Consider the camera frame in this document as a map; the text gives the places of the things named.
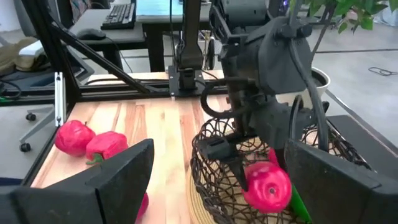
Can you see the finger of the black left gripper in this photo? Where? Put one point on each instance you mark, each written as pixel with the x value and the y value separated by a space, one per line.
pixel 280 158
pixel 237 171

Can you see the silver aluminium bracket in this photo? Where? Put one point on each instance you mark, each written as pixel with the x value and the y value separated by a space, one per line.
pixel 60 99

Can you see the black keyboard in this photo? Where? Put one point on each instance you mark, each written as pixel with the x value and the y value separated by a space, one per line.
pixel 119 15

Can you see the dark grey desk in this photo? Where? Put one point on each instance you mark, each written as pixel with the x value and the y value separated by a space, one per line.
pixel 124 37

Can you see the light blue flat panel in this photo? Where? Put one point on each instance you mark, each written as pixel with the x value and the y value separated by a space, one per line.
pixel 158 7

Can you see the round woven straw placemat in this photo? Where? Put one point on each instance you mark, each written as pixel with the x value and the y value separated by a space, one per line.
pixel 194 208

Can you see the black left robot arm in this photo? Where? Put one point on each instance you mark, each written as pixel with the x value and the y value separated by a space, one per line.
pixel 264 56

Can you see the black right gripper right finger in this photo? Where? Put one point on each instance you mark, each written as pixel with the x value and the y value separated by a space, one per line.
pixel 342 193

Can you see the red bell pepper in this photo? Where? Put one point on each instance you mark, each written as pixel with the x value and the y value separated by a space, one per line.
pixel 107 146

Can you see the green plant in white pot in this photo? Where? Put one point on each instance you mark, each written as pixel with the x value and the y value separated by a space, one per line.
pixel 367 23

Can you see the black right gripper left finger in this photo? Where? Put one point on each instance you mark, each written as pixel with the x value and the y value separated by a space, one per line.
pixel 93 202

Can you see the dark brown wicker basket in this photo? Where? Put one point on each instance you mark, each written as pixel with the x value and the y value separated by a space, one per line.
pixel 199 174

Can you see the black computer mouse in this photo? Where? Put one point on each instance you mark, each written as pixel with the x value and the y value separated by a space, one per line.
pixel 91 34

